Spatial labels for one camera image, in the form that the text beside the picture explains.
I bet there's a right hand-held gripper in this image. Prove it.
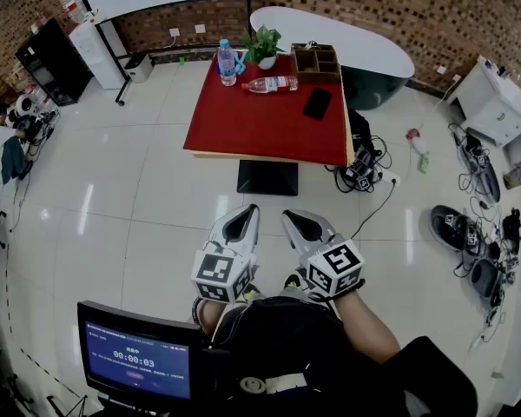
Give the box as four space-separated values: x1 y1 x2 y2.
280 208 366 300

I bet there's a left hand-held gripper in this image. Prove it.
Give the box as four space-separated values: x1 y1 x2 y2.
190 203 261 306

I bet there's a clear bottle with red label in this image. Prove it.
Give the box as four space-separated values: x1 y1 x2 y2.
241 75 300 96

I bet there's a person's right forearm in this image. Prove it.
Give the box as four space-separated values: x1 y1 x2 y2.
332 291 403 365

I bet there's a person's left forearm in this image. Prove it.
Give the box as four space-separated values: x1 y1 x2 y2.
196 297 229 337

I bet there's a clear bottle with blue label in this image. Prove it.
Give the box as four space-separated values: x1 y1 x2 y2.
216 38 238 88

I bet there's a person's left shoe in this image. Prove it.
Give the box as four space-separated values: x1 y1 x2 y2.
241 281 265 303

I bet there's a spare gripper with marker tags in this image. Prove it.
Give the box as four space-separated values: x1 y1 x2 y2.
343 144 377 192

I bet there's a red tablecloth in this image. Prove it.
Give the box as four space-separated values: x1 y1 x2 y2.
182 50 352 168

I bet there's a black bag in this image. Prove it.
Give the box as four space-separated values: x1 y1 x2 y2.
346 108 378 158

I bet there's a black smartphone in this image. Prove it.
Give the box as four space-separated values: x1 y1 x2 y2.
301 86 333 122

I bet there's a person's black shirt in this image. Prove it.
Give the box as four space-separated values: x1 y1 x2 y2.
201 295 479 417

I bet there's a pink and white toy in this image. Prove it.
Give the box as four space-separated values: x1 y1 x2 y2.
406 127 431 156

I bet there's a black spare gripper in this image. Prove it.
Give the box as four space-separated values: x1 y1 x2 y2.
429 204 484 256

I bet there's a brown wooden organiser box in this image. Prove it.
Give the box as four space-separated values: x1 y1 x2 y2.
290 42 343 86

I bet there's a black monitor with blue screen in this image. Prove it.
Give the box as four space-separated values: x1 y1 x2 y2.
76 300 204 417

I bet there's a green plant in white pot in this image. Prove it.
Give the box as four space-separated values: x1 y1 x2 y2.
241 24 287 71

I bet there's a white waste bin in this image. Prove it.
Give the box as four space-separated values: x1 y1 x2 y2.
123 52 155 84

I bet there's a white oval counter dark base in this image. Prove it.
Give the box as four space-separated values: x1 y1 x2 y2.
248 5 416 112

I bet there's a white water dispenser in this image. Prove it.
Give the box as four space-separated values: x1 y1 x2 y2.
68 21 128 91

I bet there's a white desk unit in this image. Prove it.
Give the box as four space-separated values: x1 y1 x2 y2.
444 54 521 164

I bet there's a teal cloth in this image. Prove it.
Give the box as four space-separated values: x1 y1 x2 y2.
0 136 28 186

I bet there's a black cabinet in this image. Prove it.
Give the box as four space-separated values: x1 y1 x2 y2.
14 17 93 108

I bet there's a white round appliance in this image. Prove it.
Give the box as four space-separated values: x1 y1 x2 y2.
4 92 41 130

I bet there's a wooden table with black pedestal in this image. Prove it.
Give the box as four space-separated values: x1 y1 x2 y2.
182 50 356 197

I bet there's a black power cable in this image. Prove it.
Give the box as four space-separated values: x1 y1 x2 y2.
349 182 397 240

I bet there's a red wall poster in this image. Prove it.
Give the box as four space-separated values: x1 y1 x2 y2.
56 0 91 22

